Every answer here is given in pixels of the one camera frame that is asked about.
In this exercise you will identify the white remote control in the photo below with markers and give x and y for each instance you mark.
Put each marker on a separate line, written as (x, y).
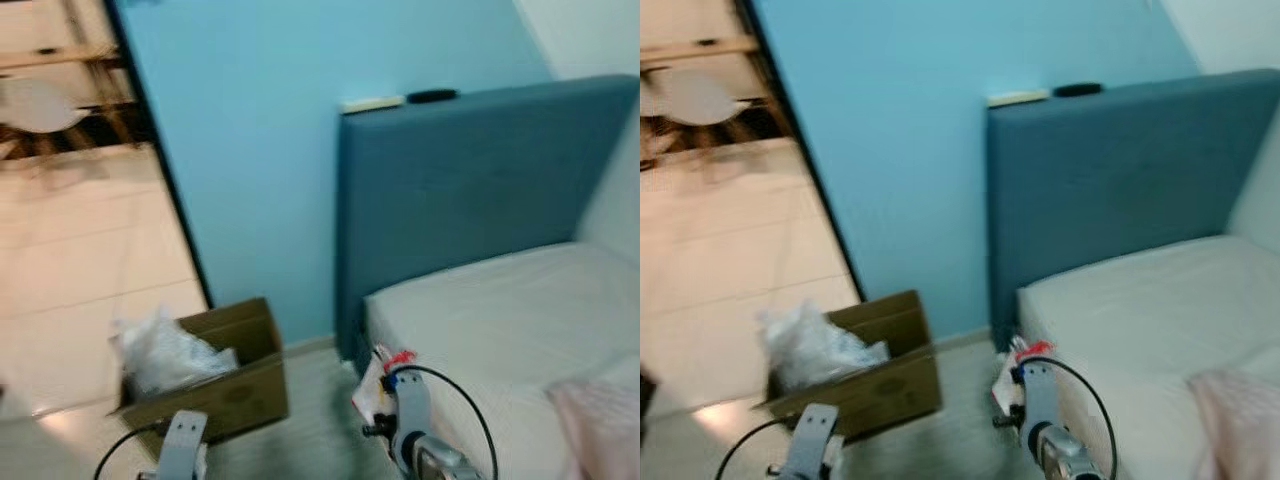
(372, 104)
(1018, 98)

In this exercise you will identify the white chair wooden legs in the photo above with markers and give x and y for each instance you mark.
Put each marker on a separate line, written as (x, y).
(690, 100)
(40, 105)

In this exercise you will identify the cream mattress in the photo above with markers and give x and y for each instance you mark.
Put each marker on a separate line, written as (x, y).
(500, 320)
(1130, 310)

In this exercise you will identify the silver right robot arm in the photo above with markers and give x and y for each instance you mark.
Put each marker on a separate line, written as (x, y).
(1070, 455)
(445, 465)

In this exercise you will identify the black remote control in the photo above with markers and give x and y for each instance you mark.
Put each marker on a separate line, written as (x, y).
(432, 96)
(1078, 90)

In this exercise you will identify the white red snack wrapper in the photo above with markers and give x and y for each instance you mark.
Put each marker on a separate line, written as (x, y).
(1008, 380)
(372, 390)

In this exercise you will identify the pink dotted pillow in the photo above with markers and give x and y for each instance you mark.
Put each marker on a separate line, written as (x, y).
(1240, 425)
(600, 430)

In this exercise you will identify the brown cardboard box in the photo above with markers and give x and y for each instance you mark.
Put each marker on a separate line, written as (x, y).
(895, 385)
(240, 395)

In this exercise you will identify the black door frame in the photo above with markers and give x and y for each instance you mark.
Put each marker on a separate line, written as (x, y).
(160, 160)
(800, 150)

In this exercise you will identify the blue upholstered headboard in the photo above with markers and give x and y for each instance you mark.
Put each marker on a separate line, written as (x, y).
(1100, 170)
(460, 180)

